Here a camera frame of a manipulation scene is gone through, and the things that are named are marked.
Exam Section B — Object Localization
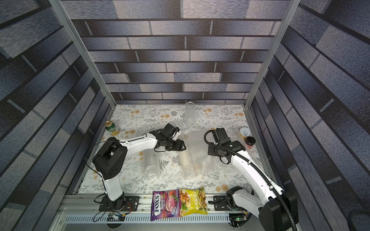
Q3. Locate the purple Fox's candy bag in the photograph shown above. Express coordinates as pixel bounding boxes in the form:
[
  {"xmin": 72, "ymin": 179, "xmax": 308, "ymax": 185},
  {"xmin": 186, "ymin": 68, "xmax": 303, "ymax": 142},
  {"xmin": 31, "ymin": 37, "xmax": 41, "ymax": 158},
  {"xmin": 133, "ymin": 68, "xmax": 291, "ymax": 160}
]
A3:
[{"xmin": 150, "ymin": 189, "xmax": 182, "ymax": 221}]

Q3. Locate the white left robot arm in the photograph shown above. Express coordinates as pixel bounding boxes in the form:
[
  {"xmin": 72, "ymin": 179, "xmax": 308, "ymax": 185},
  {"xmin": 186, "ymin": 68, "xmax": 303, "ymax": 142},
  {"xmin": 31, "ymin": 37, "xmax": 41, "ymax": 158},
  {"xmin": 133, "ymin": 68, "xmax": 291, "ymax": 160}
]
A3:
[{"xmin": 92, "ymin": 123, "xmax": 186, "ymax": 202}]

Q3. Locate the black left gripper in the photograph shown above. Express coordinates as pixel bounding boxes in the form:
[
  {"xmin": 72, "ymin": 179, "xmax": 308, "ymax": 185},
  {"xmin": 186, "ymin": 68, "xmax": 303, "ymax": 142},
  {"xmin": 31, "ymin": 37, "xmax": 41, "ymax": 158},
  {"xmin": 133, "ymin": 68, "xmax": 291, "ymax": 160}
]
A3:
[{"xmin": 165, "ymin": 137, "xmax": 188, "ymax": 151}]

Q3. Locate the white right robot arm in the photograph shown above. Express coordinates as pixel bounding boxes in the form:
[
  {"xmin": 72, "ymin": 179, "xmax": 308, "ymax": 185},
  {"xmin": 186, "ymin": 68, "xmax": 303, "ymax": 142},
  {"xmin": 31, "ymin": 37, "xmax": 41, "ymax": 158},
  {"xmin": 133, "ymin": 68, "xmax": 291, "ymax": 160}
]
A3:
[{"xmin": 203, "ymin": 128, "xmax": 299, "ymax": 231}]

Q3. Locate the black corrugated cable conduit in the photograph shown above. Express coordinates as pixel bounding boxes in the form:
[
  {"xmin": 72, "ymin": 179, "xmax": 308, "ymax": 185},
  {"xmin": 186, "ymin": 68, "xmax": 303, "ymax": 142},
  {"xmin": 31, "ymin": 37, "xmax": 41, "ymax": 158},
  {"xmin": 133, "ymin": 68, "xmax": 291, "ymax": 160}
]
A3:
[{"xmin": 203, "ymin": 129, "xmax": 298, "ymax": 231}]

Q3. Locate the green beverage can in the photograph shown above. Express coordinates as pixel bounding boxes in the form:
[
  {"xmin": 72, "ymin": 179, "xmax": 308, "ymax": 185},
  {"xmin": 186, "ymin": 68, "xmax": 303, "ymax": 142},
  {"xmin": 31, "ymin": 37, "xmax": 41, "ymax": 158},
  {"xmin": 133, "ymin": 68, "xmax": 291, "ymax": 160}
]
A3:
[{"xmin": 105, "ymin": 121, "xmax": 117, "ymax": 132}]

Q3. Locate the clear textured glass vase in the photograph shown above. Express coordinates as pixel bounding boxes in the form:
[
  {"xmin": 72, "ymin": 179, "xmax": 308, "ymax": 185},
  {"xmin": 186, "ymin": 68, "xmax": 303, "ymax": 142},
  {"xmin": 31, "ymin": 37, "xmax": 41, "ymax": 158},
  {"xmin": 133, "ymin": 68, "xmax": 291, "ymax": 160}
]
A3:
[{"xmin": 185, "ymin": 102, "xmax": 196, "ymax": 127}]

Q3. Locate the yellow snack bag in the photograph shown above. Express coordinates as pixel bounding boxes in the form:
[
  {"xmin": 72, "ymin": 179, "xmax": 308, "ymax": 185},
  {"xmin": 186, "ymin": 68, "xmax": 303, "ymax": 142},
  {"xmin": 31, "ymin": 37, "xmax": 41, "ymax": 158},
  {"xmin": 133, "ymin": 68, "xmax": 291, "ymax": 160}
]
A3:
[{"xmin": 179, "ymin": 187, "xmax": 208, "ymax": 217}]

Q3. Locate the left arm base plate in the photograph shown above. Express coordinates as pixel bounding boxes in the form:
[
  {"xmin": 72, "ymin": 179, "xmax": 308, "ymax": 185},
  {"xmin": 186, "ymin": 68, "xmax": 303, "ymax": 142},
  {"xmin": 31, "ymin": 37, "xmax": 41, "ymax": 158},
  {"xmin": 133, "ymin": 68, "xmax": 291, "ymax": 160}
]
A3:
[{"xmin": 99, "ymin": 196, "xmax": 140, "ymax": 212}]

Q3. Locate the red jam jar black lid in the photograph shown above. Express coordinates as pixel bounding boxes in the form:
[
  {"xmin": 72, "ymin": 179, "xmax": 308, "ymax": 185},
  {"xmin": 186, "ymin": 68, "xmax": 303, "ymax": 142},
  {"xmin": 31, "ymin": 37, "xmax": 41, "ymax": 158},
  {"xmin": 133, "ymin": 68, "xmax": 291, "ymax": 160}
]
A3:
[{"xmin": 244, "ymin": 136, "xmax": 256, "ymax": 149}]

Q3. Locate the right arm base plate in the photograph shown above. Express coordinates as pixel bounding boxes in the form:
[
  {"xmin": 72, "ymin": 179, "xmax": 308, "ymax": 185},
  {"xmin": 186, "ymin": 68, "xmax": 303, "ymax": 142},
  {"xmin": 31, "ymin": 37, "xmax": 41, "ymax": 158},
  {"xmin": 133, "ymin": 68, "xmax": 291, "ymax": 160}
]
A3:
[{"xmin": 213, "ymin": 195, "xmax": 245, "ymax": 211}]

